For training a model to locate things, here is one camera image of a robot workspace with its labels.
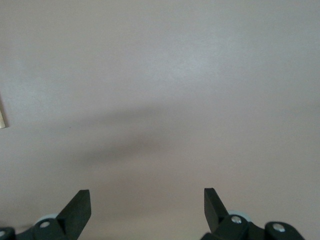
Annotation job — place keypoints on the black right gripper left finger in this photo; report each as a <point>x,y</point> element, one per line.
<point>72,220</point>

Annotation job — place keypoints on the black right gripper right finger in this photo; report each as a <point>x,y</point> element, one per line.
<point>217,220</point>

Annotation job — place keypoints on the bamboo cutting board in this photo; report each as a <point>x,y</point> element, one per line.
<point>2,117</point>

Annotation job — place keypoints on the brown table cover mat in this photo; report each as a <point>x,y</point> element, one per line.
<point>160,75</point>

